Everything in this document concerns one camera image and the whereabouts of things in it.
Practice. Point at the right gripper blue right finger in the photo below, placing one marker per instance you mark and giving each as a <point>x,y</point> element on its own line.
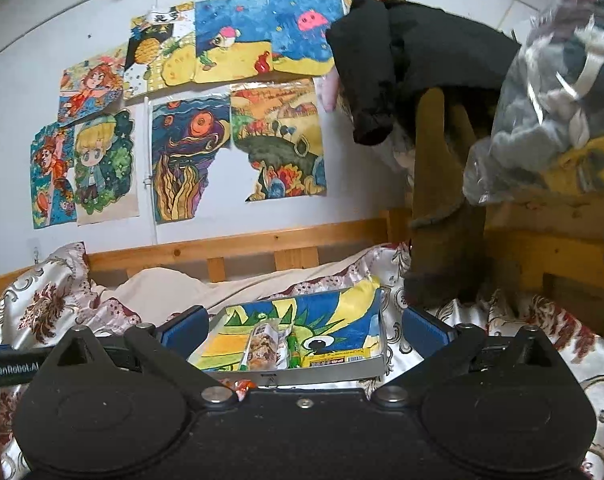
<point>424,332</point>

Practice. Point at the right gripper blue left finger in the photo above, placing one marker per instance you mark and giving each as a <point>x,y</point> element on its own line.
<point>185,332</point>

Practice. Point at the orange candy wrapper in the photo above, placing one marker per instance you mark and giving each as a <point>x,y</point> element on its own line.
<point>240,386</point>

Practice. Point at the nut bar snack packet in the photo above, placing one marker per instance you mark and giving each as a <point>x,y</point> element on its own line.
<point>267,347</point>

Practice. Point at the white pillow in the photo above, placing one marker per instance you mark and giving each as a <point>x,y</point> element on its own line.
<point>156,294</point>

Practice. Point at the brown hanging trousers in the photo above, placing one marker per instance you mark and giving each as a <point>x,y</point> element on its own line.
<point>447,257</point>

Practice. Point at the floral satin bedspread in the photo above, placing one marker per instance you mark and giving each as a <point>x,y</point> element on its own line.
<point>43,303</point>

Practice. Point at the colourful painted tray box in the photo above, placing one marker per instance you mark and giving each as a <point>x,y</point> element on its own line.
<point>335,337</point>

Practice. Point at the red haired girl drawing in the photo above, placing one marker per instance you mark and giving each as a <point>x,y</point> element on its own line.
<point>51,194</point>

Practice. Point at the blond boy drawing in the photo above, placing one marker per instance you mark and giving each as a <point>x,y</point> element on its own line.
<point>105,172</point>

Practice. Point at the swirly sun drawing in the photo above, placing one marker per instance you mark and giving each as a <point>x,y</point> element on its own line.
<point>186,136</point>

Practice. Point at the landscape hill drawing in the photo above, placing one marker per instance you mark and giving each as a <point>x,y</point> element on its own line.
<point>278,127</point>

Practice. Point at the orange haired girl drawing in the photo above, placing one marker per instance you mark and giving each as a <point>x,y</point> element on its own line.
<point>88,87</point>

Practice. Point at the pineapple drawing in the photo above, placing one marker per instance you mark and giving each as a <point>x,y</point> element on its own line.
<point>161,51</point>

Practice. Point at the clear bag of clothes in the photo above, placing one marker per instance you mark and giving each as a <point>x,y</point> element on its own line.
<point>548,130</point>

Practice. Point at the black jacket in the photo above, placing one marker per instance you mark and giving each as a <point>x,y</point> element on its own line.
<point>388,53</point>

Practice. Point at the beach bird drawing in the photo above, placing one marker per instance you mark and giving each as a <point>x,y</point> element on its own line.
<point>232,40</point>

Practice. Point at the pink jellyfish drawing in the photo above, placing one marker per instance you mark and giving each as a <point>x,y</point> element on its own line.
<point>298,30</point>

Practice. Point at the wooden bed frame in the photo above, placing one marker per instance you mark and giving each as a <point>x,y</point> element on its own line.
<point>557,250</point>

